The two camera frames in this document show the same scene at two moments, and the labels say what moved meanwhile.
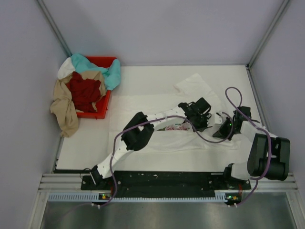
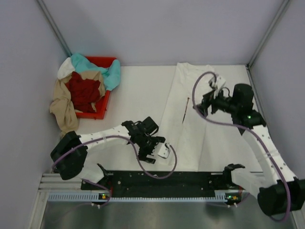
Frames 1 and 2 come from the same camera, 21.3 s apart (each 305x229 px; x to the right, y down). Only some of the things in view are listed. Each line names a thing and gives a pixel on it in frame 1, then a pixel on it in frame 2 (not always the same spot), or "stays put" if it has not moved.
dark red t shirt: x=84 y=92 stays put
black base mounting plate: x=164 y=183 stays put
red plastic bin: x=103 y=104 stays put
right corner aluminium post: x=285 y=4 stays put
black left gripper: x=206 y=117 to x=142 y=154
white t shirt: x=179 y=138 to x=191 y=141
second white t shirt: x=66 y=68 stays put
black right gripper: x=221 y=133 to x=208 y=99
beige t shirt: x=63 y=105 stays put
